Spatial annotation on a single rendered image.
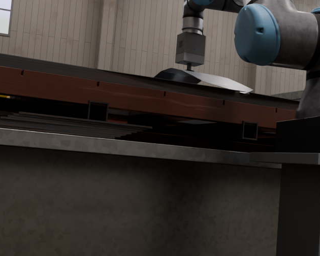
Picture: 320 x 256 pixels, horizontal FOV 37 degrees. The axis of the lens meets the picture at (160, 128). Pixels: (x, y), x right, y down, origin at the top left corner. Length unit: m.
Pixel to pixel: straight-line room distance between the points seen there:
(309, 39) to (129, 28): 11.04
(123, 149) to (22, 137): 0.20
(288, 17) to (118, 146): 0.42
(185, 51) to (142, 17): 10.43
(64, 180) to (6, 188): 0.13
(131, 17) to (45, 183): 11.03
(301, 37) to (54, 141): 0.52
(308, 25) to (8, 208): 0.72
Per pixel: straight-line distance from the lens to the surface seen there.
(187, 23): 1.74
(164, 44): 12.14
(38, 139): 0.94
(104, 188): 1.14
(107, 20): 11.61
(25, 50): 11.44
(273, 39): 0.96
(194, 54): 1.72
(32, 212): 1.11
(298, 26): 0.99
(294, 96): 2.51
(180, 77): 1.79
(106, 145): 0.97
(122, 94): 1.20
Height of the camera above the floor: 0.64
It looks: 4 degrees up
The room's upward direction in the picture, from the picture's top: 5 degrees clockwise
